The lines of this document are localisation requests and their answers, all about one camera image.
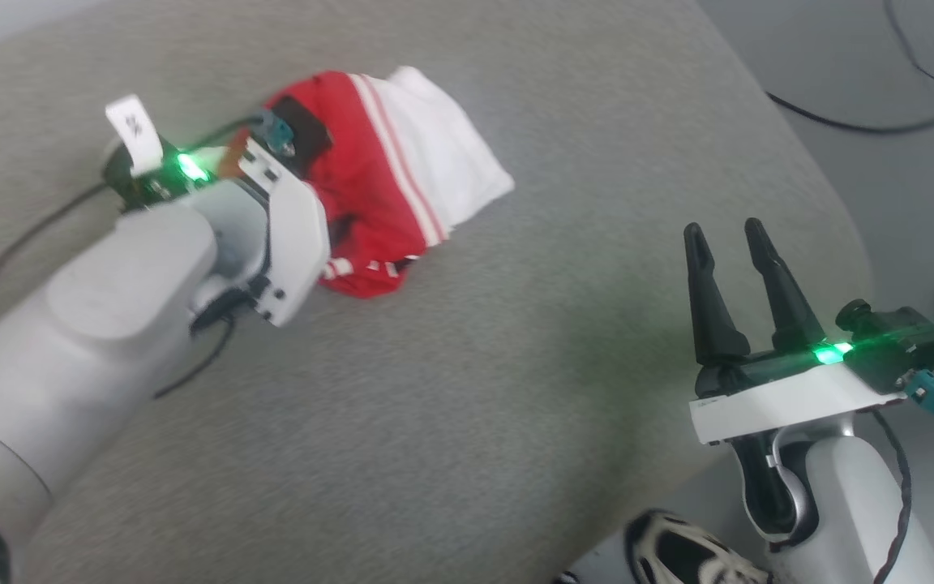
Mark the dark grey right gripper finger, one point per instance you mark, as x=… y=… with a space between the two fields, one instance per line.
x=787 y=312
x=710 y=316

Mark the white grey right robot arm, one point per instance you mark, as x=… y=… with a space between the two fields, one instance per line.
x=848 y=503

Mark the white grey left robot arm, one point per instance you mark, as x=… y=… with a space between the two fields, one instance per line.
x=110 y=292

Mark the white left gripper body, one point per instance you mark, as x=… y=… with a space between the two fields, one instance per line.
x=297 y=243

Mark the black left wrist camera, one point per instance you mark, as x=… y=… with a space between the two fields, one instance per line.
x=305 y=130

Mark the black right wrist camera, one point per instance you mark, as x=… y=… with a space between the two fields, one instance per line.
x=897 y=345

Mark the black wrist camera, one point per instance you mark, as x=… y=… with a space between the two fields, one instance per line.
x=305 y=130
x=897 y=345

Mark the red and white garment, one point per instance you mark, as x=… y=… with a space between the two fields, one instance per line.
x=402 y=162

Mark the black cream patterned wheel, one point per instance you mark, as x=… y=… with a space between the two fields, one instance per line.
x=678 y=551

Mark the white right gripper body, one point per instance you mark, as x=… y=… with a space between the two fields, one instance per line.
x=783 y=401

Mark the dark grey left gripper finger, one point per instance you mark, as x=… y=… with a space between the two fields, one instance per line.
x=340 y=229

